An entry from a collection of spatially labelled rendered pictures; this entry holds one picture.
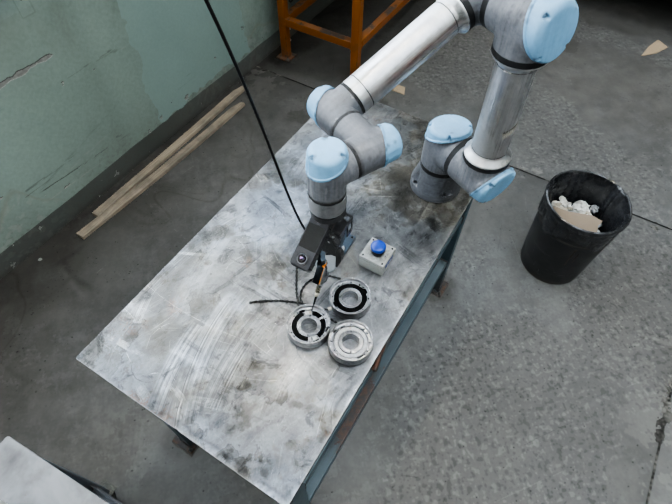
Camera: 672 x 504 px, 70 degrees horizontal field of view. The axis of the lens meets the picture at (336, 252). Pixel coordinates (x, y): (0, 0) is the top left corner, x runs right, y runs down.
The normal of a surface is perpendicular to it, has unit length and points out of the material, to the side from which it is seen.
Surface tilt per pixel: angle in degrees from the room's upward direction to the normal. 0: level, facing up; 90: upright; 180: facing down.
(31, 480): 0
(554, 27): 83
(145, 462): 0
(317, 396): 0
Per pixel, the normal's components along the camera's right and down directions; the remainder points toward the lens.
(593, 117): 0.01, -0.58
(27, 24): 0.85, 0.43
